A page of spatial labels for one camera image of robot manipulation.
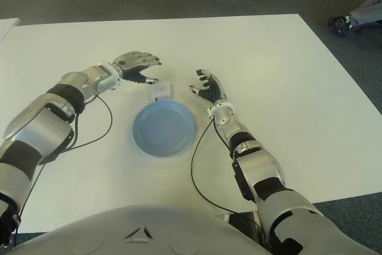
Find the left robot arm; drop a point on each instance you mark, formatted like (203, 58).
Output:
(44, 126)

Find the grey trouser leg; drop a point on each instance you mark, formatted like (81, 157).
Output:
(367, 13)

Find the black shoe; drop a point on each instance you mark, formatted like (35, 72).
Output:
(338, 25)

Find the blue plate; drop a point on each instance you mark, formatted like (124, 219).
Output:
(164, 129)

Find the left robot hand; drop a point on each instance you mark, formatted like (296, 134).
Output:
(132, 61)

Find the white charger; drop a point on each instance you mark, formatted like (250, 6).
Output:
(162, 90)

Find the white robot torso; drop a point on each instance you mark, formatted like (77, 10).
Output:
(134, 237)

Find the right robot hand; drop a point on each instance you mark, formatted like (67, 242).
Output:
(213, 90)

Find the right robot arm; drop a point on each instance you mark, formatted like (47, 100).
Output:
(262, 168)

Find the white side table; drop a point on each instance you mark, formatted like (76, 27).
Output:
(7, 26)

